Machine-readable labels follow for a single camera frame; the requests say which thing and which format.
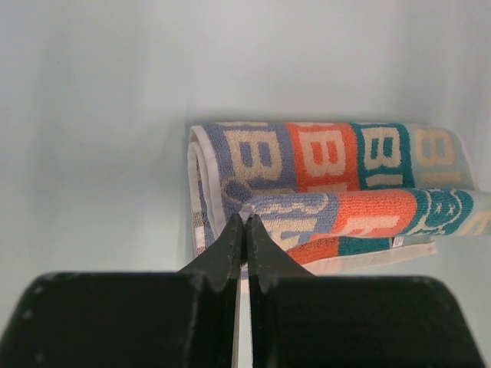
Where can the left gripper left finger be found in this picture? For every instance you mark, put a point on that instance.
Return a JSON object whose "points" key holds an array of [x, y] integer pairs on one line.
{"points": [[186, 318]]}

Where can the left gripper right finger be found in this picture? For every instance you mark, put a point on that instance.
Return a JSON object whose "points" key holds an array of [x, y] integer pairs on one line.
{"points": [[302, 320]]}

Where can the striped rabbit text towel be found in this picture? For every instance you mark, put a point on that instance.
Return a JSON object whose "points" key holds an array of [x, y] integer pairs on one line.
{"points": [[335, 196]]}

